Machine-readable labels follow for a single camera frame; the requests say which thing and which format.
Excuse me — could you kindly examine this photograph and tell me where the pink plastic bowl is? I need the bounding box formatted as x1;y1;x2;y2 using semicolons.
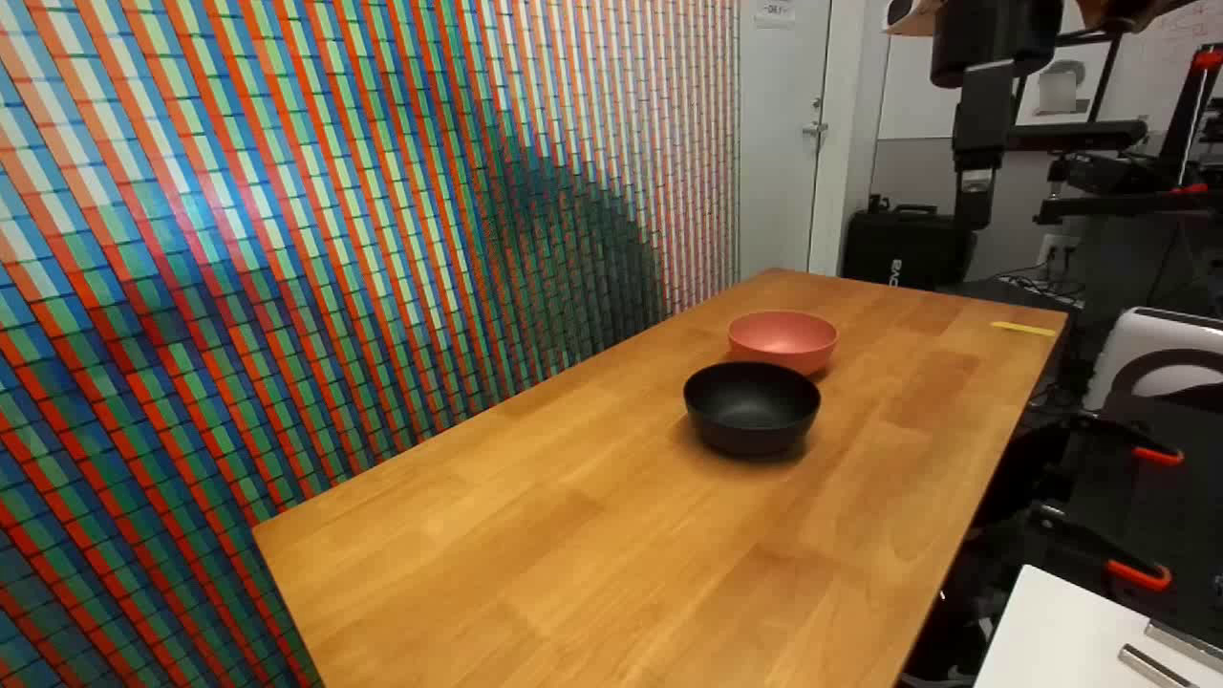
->
731;312;837;373

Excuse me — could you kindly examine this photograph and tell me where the black bowl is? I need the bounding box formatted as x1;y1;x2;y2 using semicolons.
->
685;361;820;463

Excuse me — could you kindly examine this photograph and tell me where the black case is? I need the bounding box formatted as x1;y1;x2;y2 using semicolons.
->
842;193;973;290

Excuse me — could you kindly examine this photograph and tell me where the white door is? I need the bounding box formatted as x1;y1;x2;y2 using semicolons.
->
739;0;834;273

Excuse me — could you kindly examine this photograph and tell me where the yellow tape strip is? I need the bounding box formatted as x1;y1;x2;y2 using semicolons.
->
988;319;1062;340

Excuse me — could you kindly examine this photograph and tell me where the framed portrait picture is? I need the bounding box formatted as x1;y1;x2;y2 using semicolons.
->
1016;41;1113;126

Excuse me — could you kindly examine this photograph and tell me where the black camera stand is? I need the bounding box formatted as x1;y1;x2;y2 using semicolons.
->
931;0;1062;230

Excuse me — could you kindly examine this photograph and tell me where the orange handled clamp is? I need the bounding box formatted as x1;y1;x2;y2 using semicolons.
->
1035;504;1174;593

